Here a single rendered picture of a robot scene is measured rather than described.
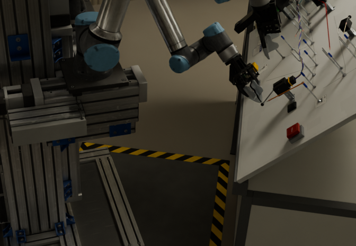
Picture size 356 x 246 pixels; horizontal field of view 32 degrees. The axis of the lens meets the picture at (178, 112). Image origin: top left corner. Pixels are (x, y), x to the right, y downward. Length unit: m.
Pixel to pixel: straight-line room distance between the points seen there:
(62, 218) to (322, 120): 1.36
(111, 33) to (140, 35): 2.94
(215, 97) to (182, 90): 0.24
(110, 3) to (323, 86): 0.87
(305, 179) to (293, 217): 0.16
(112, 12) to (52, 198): 1.12
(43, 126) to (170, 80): 2.33
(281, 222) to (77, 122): 0.88
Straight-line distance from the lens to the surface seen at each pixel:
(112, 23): 2.05
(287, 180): 2.46
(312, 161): 2.58
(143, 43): 4.89
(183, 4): 5.54
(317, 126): 2.21
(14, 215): 2.90
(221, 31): 2.41
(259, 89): 2.45
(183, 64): 2.35
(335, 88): 2.32
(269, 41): 2.28
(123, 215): 3.05
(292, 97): 2.44
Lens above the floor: 2.40
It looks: 36 degrees down
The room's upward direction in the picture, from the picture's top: 4 degrees clockwise
